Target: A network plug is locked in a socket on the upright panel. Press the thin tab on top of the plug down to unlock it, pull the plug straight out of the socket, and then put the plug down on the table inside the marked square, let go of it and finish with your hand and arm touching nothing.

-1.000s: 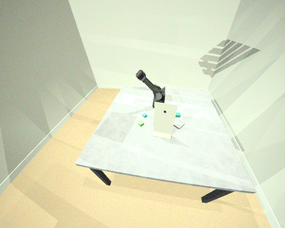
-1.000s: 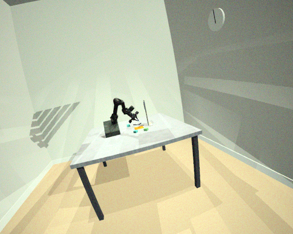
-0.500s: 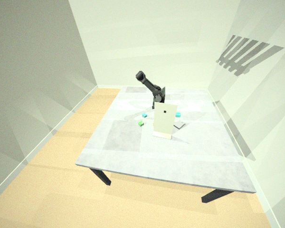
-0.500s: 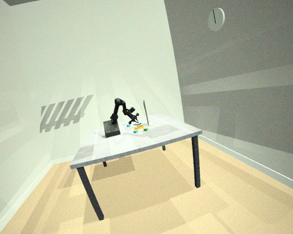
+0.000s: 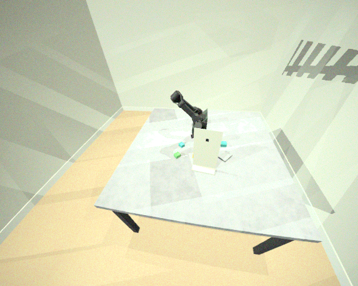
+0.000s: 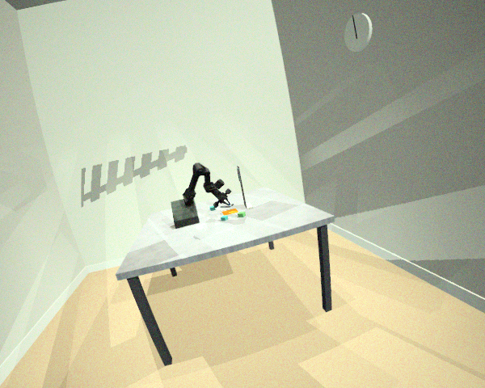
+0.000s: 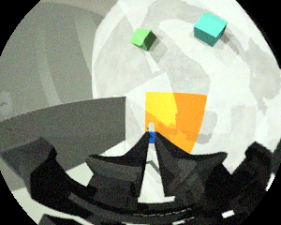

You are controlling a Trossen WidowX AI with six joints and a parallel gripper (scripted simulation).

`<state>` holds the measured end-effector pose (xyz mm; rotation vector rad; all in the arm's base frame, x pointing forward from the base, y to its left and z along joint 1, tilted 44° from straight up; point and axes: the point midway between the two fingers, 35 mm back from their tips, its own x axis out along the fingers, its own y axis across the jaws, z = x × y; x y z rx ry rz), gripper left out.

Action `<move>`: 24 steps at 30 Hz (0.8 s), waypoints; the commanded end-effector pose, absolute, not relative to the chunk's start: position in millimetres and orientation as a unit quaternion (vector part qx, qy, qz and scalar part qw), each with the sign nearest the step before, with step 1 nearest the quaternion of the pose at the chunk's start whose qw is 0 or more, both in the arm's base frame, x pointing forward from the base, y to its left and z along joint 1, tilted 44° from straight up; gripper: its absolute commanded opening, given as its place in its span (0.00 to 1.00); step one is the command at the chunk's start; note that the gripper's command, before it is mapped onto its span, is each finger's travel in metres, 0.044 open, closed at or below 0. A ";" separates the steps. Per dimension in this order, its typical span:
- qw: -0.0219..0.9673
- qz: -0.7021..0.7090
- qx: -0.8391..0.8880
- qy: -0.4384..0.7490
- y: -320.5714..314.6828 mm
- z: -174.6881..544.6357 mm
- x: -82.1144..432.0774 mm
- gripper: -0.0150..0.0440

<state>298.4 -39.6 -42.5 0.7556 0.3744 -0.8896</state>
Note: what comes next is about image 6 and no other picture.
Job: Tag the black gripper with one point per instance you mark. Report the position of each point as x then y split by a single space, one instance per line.
228 191

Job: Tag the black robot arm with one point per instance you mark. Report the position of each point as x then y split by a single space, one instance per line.
190 192

